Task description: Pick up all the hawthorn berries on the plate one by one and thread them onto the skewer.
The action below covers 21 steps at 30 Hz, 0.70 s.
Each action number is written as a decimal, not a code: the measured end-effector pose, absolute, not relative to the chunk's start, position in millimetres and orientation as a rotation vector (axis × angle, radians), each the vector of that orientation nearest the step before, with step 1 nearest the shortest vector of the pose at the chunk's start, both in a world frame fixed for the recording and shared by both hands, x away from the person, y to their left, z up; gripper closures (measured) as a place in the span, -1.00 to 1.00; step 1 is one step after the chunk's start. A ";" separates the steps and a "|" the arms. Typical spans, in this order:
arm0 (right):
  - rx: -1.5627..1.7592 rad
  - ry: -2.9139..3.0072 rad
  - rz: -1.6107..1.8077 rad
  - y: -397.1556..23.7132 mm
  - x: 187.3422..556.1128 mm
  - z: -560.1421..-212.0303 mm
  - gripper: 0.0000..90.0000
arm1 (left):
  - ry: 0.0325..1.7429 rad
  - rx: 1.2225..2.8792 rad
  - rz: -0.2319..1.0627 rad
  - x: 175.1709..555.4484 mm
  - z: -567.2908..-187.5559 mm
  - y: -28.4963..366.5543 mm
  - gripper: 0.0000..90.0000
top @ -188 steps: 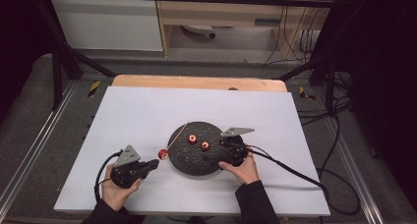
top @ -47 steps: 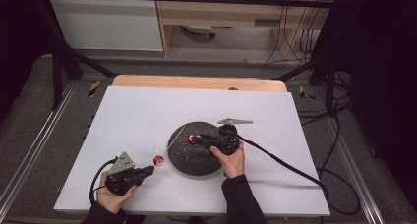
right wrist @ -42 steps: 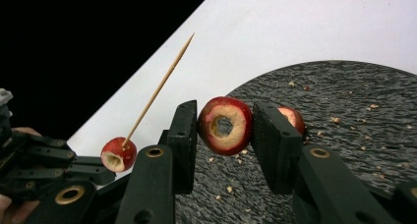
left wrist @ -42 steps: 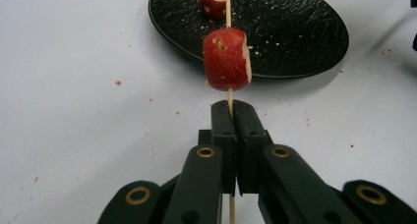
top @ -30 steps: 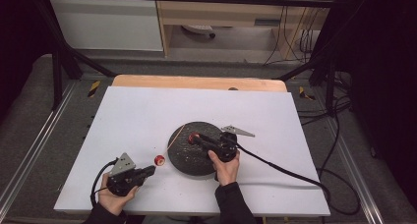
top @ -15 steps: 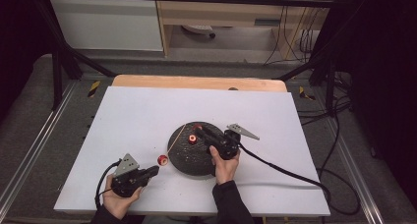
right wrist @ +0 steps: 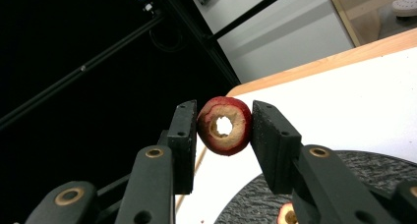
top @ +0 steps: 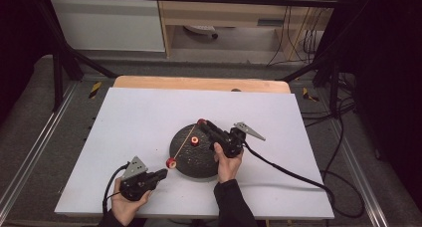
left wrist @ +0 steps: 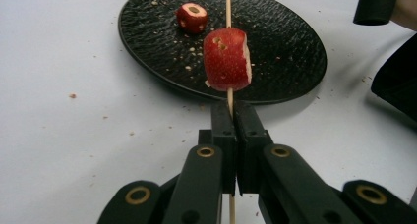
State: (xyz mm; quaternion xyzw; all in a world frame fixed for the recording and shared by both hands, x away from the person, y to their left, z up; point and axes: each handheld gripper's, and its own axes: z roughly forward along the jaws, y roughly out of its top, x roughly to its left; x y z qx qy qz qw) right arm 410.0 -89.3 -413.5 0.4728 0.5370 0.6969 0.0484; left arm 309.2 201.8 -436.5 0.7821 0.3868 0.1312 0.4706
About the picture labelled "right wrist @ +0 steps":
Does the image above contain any round black stone plate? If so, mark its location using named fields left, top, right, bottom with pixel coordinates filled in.
left=213, top=149, right=417, bottom=224

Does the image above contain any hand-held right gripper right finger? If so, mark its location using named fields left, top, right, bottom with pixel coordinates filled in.
left=250, top=99, right=392, bottom=224

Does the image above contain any white perforated shoe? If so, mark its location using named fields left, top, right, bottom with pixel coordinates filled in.
left=390, top=0, right=417, bottom=19

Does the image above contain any white cabinet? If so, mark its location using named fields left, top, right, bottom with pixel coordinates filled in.
left=186, top=0, right=358, bottom=84

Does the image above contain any black metal frame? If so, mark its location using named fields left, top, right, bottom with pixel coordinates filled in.
left=0, top=0, right=298, bottom=131

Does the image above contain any wooden table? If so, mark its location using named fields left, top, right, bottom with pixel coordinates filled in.
left=225, top=27, right=417, bottom=98

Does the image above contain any red cored hawthorn piece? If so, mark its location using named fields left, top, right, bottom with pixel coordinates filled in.
left=196, top=95, right=254, bottom=157
left=276, top=201, right=300, bottom=224

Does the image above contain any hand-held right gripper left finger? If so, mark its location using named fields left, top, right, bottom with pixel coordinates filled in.
left=113, top=99, right=199, bottom=224

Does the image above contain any thin wooden skewer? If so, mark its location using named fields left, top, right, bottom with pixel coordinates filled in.
left=174, top=146, right=209, bottom=213

